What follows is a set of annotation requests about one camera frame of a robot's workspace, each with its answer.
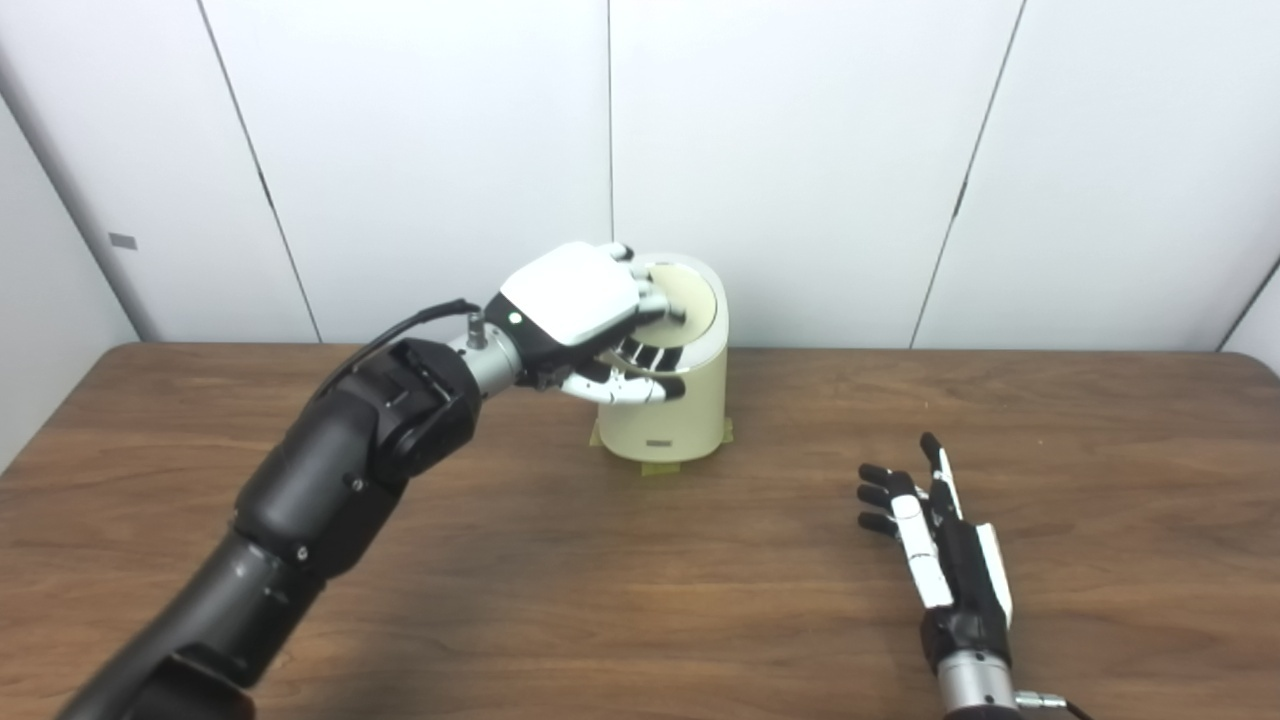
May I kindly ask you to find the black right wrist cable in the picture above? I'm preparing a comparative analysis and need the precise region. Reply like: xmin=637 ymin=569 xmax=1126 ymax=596
xmin=1015 ymin=690 xmax=1096 ymax=720

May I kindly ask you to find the cream round bin lid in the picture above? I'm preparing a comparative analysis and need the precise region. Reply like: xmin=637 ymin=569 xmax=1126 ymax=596
xmin=640 ymin=263 xmax=717 ymax=346

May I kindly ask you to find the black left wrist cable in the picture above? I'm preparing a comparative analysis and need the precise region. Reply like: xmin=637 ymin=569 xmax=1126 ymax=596
xmin=315 ymin=298 xmax=486 ymax=401

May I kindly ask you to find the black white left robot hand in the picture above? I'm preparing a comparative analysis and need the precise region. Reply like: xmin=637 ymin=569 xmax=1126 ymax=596
xmin=497 ymin=241 xmax=691 ymax=406

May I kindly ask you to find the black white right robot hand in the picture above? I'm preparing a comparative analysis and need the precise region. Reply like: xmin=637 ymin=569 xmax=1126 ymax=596
xmin=857 ymin=432 xmax=1014 ymax=676

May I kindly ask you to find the cream-colored bin body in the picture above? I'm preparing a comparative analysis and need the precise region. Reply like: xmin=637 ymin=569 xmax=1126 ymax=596
xmin=595 ymin=256 xmax=730 ymax=464

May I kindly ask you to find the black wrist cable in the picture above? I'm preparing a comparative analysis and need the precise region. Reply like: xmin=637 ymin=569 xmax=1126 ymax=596
xmin=315 ymin=298 xmax=486 ymax=401
xmin=1015 ymin=690 xmax=1096 ymax=720

